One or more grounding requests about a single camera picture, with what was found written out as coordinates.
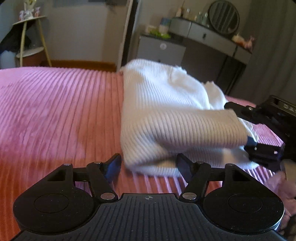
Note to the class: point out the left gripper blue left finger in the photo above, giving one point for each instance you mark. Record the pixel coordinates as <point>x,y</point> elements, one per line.
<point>104,172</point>

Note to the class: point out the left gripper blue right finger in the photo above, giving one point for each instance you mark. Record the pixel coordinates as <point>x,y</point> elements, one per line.
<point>190,170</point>

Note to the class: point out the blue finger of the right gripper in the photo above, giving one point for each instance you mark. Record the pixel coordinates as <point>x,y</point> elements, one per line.
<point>268,156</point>
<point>244,112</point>

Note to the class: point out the white ribbed knit sweater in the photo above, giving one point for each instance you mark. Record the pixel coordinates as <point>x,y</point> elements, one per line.
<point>167,112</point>

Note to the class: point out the grey dressing table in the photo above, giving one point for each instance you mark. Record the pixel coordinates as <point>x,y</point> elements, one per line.
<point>209,56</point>

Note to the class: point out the round black vanity mirror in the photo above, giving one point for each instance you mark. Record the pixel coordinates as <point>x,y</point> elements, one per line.
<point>224,17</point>

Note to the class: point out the grey bedside cabinet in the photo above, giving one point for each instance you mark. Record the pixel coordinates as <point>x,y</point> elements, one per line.
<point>160,51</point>

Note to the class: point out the round yellow-legged side table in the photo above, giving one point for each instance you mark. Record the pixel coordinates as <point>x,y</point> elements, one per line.
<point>32,39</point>

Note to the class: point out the black garment on table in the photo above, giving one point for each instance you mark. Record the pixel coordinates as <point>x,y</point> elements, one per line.
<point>12,41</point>

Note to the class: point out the wrapped flower bouquet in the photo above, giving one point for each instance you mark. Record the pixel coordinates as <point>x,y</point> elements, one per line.
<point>30,10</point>

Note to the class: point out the pink corduroy bed cover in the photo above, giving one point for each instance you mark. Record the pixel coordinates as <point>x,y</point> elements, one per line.
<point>53,116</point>

